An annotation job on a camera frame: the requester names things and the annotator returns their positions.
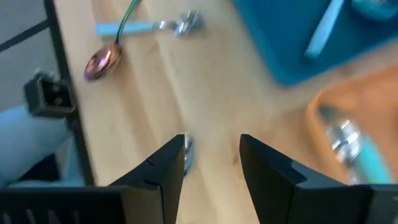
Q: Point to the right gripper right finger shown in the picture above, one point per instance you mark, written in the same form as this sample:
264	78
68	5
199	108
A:
273	193

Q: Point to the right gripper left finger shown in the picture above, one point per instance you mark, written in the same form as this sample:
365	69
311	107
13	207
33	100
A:
161	186

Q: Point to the iridescent rainbow spoon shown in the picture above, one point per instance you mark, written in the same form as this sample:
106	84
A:
102	60

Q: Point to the orange translucent plastic bin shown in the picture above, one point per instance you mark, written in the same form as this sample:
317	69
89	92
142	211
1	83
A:
373	93

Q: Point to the black power connector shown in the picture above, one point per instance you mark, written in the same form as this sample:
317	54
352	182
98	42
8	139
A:
46	99

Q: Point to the person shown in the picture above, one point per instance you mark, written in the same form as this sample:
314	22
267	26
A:
25	140

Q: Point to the dark teal plastic bin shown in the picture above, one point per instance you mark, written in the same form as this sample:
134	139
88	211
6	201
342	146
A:
280	37

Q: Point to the black aluminium table frame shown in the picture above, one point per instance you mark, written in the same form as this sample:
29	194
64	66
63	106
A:
62	62

